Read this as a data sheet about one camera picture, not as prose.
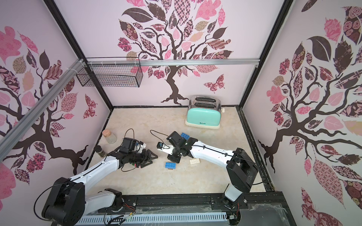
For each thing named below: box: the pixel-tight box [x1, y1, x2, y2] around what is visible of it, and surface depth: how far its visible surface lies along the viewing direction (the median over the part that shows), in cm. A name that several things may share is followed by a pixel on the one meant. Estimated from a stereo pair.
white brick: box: [189, 158, 201, 165], surface depth 89 cm
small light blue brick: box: [164, 161, 177, 170], surface depth 86 cm
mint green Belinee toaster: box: [184, 95, 222, 130], surface depth 102 cm
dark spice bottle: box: [93, 145, 107, 158], surface depth 89 cm
